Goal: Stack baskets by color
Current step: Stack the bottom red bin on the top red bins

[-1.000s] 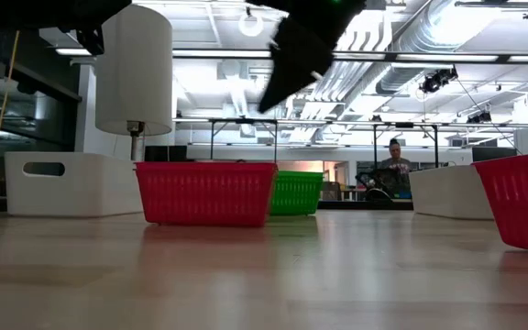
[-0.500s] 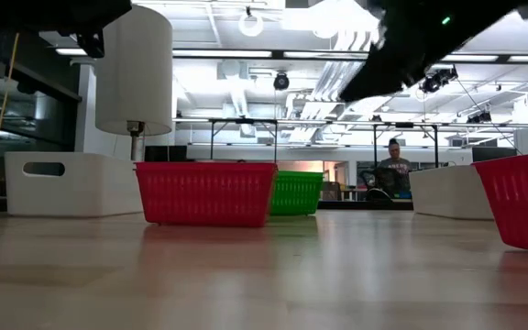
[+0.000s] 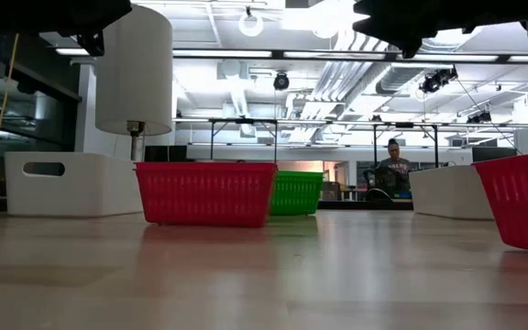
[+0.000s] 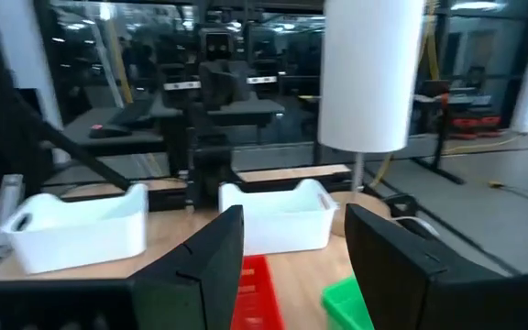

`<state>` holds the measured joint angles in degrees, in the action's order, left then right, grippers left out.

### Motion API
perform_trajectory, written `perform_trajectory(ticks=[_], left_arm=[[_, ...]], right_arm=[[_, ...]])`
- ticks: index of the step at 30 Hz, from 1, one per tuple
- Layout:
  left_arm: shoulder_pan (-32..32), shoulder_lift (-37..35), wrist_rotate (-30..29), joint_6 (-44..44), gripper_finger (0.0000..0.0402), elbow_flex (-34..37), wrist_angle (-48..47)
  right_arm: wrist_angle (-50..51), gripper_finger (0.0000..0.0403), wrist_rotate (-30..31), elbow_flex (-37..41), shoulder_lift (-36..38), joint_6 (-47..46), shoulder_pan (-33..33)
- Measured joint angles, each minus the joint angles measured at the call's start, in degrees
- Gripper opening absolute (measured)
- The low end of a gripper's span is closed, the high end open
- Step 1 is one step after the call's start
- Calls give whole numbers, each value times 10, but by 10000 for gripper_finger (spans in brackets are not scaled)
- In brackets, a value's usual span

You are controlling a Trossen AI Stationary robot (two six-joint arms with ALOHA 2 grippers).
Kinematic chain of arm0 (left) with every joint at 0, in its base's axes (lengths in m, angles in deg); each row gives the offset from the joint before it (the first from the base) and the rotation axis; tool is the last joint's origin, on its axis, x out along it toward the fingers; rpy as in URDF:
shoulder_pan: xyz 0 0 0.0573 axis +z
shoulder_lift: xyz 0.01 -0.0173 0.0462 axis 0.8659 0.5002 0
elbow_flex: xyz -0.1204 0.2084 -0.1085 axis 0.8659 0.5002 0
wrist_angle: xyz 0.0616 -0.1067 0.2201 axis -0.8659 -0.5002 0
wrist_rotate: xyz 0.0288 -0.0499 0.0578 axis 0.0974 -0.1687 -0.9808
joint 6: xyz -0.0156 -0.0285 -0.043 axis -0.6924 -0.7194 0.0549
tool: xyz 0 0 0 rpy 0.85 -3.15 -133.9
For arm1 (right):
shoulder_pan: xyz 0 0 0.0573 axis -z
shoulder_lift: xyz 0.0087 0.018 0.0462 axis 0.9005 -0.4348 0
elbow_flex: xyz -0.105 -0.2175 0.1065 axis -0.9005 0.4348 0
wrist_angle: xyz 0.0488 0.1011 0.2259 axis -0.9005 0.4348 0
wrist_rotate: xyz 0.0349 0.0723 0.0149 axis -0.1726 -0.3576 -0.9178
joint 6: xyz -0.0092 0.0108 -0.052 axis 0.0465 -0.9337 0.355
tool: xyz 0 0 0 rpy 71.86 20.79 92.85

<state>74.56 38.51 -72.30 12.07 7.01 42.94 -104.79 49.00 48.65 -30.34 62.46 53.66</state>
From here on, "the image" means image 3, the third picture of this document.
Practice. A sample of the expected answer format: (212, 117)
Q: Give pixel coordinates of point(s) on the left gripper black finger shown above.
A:
(93, 45)

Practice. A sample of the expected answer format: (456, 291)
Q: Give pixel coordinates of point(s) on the green plastic slotted basket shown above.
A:
(298, 179)
(296, 199)

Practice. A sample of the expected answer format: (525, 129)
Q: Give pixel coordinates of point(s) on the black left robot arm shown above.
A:
(12, 14)

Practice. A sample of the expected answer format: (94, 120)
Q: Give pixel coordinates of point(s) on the white shade table lamp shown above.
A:
(135, 82)

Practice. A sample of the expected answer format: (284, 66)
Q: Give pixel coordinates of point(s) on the long overhead light bar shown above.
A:
(223, 53)

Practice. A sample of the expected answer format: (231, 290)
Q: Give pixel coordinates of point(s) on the round black ceiling spotlight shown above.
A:
(281, 81)

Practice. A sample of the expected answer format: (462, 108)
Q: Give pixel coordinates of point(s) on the small black monitor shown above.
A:
(165, 153)

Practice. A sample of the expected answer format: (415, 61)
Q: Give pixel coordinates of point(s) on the person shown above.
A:
(397, 172)

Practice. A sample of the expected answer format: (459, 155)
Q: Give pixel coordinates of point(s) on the wide black monitor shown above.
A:
(493, 153)

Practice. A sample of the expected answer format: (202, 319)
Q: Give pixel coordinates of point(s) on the brown chair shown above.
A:
(332, 190)

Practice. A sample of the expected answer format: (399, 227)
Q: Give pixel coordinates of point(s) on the silver ventilation duct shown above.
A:
(392, 78)

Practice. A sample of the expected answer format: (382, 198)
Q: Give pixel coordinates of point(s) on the black ceiling camera cluster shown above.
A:
(438, 80)

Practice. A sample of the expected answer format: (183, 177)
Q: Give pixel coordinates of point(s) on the black metal table frame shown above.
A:
(406, 125)
(243, 121)

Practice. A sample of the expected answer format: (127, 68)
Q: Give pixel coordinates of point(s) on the small black ceiling camera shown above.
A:
(479, 117)

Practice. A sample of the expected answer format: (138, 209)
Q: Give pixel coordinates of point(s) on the black table edge rail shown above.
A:
(351, 205)

